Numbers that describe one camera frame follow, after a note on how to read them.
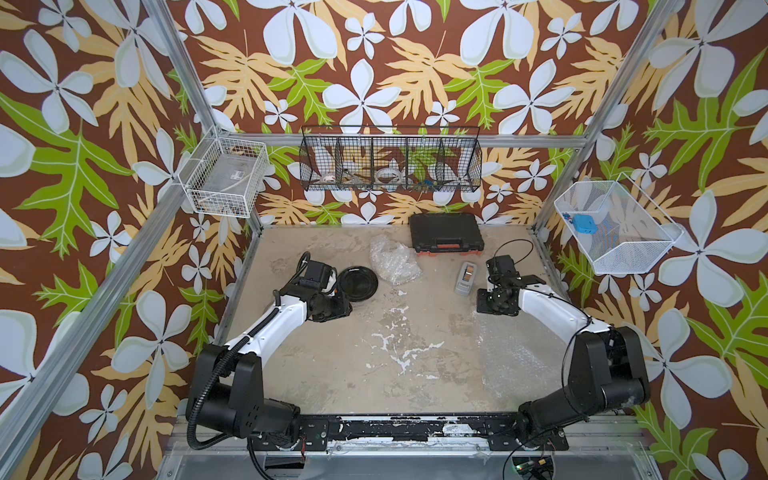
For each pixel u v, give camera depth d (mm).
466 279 1013
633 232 769
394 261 1014
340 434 750
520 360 860
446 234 1150
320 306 693
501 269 724
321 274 702
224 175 862
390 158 982
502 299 671
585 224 861
